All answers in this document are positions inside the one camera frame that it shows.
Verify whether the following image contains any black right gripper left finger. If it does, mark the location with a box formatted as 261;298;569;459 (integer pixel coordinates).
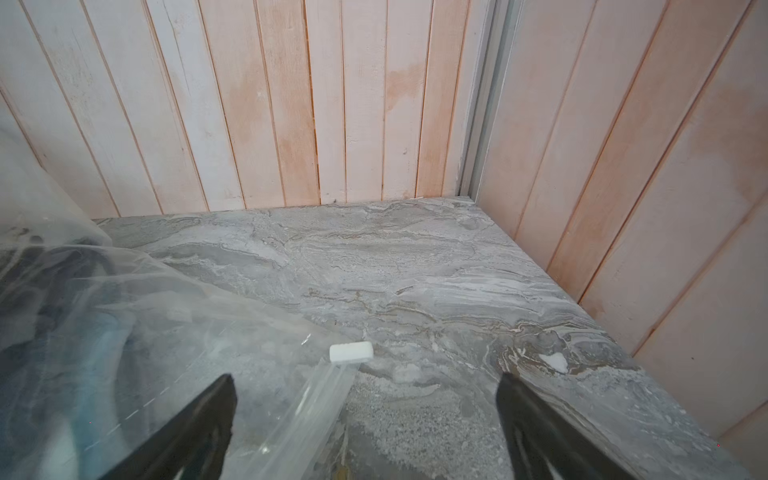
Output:
103;374;237;479

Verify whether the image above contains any clear plastic vacuum bag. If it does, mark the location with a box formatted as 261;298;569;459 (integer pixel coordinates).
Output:
1;107;354;479

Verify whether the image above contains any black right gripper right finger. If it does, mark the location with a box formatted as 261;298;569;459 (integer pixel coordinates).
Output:
495;373;632;479

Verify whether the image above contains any white bag zipper slider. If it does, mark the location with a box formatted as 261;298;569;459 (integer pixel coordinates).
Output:
329;341;374;365

